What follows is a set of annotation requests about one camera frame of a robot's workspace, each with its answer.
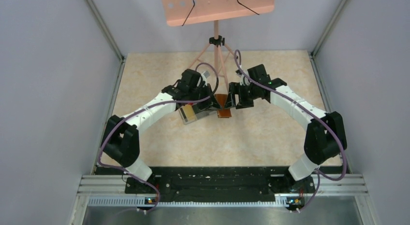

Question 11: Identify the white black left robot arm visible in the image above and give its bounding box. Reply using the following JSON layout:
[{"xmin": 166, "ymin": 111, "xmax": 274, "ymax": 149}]
[{"xmin": 100, "ymin": 69, "xmax": 212, "ymax": 193}]

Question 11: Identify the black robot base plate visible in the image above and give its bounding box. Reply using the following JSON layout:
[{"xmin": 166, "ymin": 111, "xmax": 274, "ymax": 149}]
[{"xmin": 95, "ymin": 166, "xmax": 341, "ymax": 206}]

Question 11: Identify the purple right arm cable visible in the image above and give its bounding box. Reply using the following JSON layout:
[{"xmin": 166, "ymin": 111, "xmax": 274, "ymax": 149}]
[{"xmin": 234, "ymin": 49, "xmax": 348, "ymax": 213}]

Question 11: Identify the clear acrylic card box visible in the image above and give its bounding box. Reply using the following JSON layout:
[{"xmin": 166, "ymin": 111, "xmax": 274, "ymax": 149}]
[{"xmin": 178, "ymin": 105, "xmax": 217, "ymax": 125}]

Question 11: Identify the aluminium frame rail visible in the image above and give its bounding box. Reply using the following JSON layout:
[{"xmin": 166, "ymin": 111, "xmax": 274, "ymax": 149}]
[{"xmin": 77, "ymin": 174, "xmax": 368, "ymax": 208}]

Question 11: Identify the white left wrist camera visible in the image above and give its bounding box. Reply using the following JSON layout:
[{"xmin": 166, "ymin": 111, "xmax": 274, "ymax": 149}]
[{"xmin": 201, "ymin": 71, "xmax": 210, "ymax": 79}]

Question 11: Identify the yellow card in box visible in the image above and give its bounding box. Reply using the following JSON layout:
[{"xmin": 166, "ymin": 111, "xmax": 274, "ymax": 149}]
[{"xmin": 183, "ymin": 105, "xmax": 197, "ymax": 122}]

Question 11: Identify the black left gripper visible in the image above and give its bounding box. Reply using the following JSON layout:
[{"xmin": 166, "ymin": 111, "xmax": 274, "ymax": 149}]
[{"xmin": 189, "ymin": 83, "xmax": 222, "ymax": 111}]

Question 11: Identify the brown leather card holder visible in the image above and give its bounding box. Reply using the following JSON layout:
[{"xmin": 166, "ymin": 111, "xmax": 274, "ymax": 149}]
[{"xmin": 215, "ymin": 94, "xmax": 232, "ymax": 119}]

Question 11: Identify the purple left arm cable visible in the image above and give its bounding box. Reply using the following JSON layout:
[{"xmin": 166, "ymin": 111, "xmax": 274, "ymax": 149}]
[{"xmin": 97, "ymin": 62, "xmax": 220, "ymax": 214}]

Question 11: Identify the pink music stand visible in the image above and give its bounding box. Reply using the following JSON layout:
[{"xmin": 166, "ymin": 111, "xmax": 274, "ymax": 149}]
[{"xmin": 161, "ymin": 0, "xmax": 275, "ymax": 85}]

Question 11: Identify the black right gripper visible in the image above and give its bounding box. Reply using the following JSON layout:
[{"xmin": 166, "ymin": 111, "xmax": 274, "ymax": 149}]
[{"xmin": 224, "ymin": 82, "xmax": 259, "ymax": 110}]

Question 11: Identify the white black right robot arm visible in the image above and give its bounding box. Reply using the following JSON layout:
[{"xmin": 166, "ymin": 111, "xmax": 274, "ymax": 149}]
[{"xmin": 225, "ymin": 64, "xmax": 347, "ymax": 192}]

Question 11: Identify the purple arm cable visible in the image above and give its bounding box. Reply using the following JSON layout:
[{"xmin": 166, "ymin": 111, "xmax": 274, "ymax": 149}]
[
  {"xmin": 234, "ymin": 49, "xmax": 348, "ymax": 213},
  {"xmin": 97, "ymin": 62, "xmax": 220, "ymax": 214}
]

